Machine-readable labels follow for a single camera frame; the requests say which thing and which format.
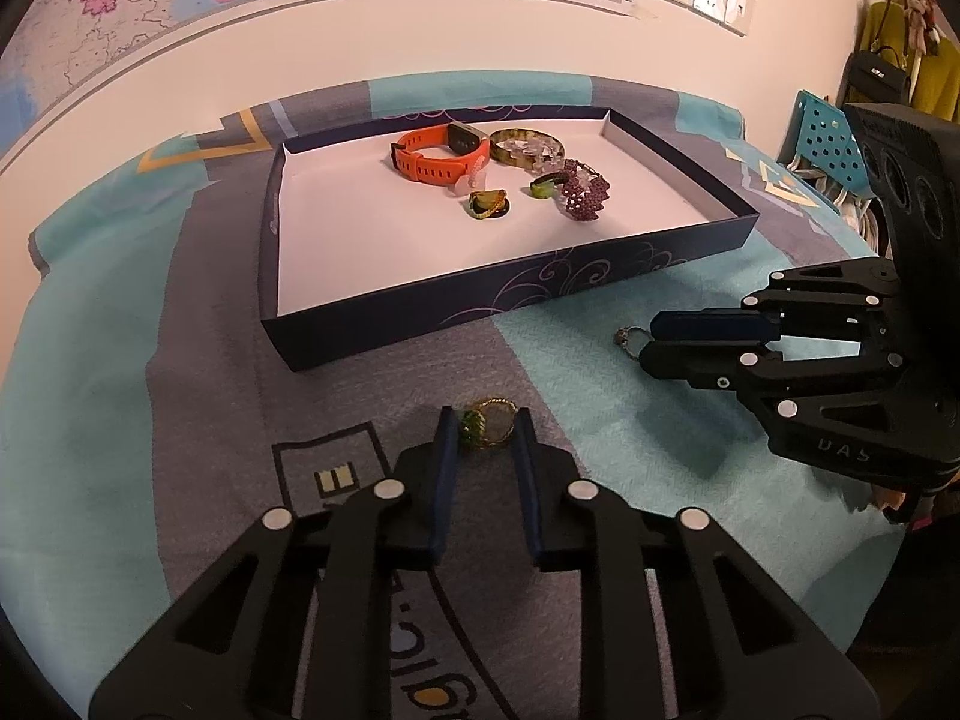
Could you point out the blue perforated plastic stool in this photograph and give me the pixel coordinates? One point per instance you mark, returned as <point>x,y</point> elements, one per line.
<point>821,139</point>

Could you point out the orange smart watch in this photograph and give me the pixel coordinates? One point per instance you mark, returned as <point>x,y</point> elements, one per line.
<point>424,165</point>

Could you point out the tortoiseshell bangle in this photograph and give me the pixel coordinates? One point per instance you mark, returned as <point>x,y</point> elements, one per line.
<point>501,151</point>

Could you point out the dark blue shallow box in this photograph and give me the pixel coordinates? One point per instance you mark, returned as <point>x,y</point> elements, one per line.
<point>360,255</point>

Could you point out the small hanging doll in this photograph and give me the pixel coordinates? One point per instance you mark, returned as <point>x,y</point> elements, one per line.
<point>921,15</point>

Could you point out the black handbag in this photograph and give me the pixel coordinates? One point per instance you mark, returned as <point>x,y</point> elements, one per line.
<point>876,79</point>

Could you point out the person's right hand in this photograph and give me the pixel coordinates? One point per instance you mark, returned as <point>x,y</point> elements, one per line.
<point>892,499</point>

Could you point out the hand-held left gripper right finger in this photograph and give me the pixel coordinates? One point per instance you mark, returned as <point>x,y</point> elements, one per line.
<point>526,480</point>

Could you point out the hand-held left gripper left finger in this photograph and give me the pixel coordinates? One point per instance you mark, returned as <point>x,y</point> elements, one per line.
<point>445,480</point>

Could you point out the yellow garment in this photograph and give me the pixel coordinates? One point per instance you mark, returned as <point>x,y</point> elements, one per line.
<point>937,82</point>

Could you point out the teal and grey printed blanket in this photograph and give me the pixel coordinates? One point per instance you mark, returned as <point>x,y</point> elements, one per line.
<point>112,405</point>

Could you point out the large colourful wall map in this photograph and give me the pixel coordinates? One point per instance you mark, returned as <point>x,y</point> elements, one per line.
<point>187,7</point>

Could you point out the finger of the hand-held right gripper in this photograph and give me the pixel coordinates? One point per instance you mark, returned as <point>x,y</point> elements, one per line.
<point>712,325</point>
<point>690,361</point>

